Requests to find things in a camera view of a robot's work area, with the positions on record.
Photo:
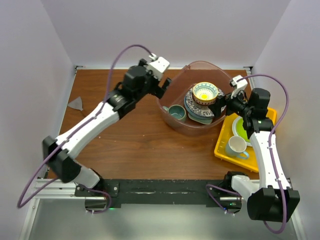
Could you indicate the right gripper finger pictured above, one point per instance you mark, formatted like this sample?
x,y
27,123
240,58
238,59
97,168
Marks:
x,y
224,98
216,107

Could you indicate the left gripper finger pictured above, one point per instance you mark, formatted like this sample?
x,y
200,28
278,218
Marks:
x,y
159,91
166,84

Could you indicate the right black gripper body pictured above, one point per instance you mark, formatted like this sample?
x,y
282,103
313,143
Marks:
x,y
238,105

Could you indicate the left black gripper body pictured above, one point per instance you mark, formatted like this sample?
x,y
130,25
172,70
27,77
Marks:
x,y
152,83

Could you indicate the pink translucent plastic bin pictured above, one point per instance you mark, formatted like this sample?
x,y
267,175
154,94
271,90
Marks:
x,y
181,84

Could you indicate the blue floral plate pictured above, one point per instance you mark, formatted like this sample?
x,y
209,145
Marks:
x,y
198,98

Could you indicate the mint green divided tray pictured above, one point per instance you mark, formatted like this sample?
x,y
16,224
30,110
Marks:
x,y
201,121

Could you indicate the teal yellow patterned bowl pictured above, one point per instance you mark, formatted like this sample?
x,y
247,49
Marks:
x,y
205,93

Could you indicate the teal ceramic mug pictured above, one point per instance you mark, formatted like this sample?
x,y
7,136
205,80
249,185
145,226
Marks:
x,y
176,111

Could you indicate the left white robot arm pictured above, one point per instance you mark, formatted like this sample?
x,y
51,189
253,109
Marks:
x,y
60,153

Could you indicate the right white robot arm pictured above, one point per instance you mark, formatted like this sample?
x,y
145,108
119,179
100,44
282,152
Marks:
x,y
274,200

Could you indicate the green plate white rim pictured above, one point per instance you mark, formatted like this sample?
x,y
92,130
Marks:
x,y
238,130

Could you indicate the yellow plastic tray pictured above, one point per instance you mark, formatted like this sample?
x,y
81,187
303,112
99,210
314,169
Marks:
x,y
256,156

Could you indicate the grey triangular scraper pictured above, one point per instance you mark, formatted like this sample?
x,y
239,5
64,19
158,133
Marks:
x,y
76,104

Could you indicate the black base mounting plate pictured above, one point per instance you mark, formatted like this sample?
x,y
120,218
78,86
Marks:
x,y
169,192

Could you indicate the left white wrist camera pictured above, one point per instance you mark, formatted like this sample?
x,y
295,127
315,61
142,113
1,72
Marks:
x,y
158,65

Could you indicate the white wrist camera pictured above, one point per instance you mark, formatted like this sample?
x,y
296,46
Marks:
x,y
158,65
238,83

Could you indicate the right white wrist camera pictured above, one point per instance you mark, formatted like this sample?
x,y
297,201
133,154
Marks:
x,y
238,83

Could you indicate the white mug blue handle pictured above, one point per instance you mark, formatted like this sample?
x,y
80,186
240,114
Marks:
x,y
236,147

